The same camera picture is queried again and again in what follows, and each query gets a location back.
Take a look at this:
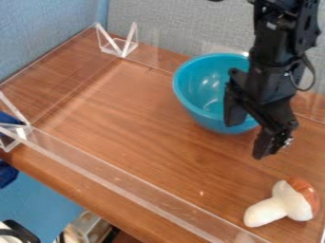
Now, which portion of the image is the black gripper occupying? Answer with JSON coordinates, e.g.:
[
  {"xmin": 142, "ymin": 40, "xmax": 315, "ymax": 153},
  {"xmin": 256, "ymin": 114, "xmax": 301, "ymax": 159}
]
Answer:
[{"xmin": 224, "ymin": 47, "xmax": 307, "ymax": 159}]

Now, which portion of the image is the blue plastic bowl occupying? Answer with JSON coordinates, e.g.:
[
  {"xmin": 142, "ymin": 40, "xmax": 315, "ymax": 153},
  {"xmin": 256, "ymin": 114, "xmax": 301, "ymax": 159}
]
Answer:
[{"xmin": 173, "ymin": 53, "xmax": 259, "ymax": 134}]

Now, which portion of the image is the white brown toy mushroom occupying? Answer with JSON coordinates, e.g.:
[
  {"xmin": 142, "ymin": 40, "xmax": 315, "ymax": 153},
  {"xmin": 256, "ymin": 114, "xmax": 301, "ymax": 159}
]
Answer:
[{"xmin": 244, "ymin": 177, "xmax": 320, "ymax": 228}]

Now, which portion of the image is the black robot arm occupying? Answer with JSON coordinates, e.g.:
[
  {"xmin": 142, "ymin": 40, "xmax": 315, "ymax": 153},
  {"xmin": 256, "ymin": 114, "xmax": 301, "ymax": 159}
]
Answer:
[{"xmin": 224, "ymin": 0, "xmax": 321, "ymax": 159}]

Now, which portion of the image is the clear acrylic back barrier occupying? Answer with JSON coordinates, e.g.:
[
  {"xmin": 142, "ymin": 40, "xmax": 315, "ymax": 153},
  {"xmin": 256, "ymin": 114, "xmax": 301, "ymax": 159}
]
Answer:
[{"xmin": 110, "ymin": 34, "xmax": 325, "ymax": 123}]

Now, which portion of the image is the clear acrylic barrier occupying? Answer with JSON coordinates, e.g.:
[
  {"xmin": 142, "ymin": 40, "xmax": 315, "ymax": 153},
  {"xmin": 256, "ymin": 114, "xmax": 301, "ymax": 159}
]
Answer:
[
  {"xmin": 110, "ymin": 34, "xmax": 325, "ymax": 123},
  {"xmin": 0, "ymin": 123, "xmax": 272, "ymax": 243}
]

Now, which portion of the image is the clear acrylic front barrier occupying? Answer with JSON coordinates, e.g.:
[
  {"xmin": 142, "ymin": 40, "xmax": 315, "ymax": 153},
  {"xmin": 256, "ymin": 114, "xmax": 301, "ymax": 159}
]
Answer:
[{"xmin": 0, "ymin": 123, "xmax": 272, "ymax": 243}]

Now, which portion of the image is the white box under table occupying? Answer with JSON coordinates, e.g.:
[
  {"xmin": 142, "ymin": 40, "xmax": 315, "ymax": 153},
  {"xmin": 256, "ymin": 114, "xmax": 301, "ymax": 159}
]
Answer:
[{"xmin": 63, "ymin": 211, "xmax": 113, "ymax": 243}]

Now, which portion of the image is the blue clamp object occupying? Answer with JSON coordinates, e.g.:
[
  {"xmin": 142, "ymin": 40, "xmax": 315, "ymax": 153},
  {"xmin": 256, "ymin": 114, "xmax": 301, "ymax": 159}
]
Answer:
[{"xmin": 0, "ymin": 110, "xmax": 27, "ymax": 190}]

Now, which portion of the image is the black white device corner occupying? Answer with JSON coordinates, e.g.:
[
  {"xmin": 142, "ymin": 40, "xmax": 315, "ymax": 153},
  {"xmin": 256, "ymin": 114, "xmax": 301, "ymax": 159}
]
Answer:
[{"xmin": 0, "ymin": 220, "xmax": 41, "ymax": 243}]

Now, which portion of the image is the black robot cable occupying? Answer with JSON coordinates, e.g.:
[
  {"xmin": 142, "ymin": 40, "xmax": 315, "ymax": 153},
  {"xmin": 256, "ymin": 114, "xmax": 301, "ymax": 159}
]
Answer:
[{"xmin": 288, "ymin": 53, "xmax": 317, "ymax": 93}]

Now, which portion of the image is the clear acrylic corner bracket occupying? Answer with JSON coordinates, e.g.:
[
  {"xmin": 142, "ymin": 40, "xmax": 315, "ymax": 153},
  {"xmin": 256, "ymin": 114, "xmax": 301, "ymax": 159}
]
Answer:
[{"xmin": 95, "ymin": 22, "xmax": 138, "ymax": 58}]

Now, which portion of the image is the clear acrylic left bracket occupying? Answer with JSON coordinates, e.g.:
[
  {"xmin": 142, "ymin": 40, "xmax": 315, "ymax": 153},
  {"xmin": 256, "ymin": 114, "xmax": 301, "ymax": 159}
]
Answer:
[{"xmin": 0, "ymin": 91, "xmax": 33, "ymax": 153}]

